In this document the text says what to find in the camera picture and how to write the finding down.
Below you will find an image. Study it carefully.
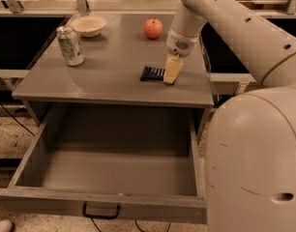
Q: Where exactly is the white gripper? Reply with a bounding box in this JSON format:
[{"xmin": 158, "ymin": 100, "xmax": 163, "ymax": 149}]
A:
[{"xmin": 163, "ymin": 28, "xmax": 198, "ymax": 84}]

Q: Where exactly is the blue rxbar blueberry bar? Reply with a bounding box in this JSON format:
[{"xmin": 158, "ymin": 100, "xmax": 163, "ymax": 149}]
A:
[{"xmin": 140, "ymin": 66, "xmax": 165, "ymax": 82}]

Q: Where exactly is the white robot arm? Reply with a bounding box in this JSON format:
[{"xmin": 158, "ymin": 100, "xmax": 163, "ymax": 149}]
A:
[{"xmin": 167, "ymin": 0, "xmax": 296, "ymax": 232}]

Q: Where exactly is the grey cabinet with top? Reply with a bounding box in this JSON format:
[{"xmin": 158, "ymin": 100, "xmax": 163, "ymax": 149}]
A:
[{"xmin": 14, "ymin": 14, "xmax": 213, "ymax": 146}]

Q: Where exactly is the open grey top drawer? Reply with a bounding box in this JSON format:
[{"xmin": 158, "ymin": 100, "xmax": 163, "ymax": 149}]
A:
[{"xmin": 0, "ymin": 104, "xmax": 206, "ymax": 223}]

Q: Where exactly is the red apple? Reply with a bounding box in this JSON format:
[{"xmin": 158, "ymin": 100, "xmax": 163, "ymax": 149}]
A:
[{"xmin": 143, "ymin": 18, "xmax": 163, "ymax": 40}]

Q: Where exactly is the white paper bowl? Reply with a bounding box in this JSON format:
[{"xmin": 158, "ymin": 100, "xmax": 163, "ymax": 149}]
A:
[{"xmin": 71, "ymin": 15, "xmax": 106, "ymax": 38}]

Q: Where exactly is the silver green soda can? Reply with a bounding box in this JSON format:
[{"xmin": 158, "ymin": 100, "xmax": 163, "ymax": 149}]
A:
[{"xmin": 56, "ymin": 25, "xmax": 84, "ymax": 66}]

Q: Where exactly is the white object on floor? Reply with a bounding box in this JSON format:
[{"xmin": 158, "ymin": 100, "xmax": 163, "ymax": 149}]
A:
[{"xmin": 0, "ymin": 219, "xmax": 13, "ymax": 232}]

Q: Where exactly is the black drawer handle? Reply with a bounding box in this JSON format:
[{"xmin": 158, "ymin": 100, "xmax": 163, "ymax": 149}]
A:
[{"xmin": 82, "ymin": 203, "xmax": 121, "ymax": 220}]

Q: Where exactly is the black floor cable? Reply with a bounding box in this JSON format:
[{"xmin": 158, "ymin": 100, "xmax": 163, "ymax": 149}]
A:
[{"xmin": 0, "ymin": 101, "xmax": 37, "ymax": 137}]

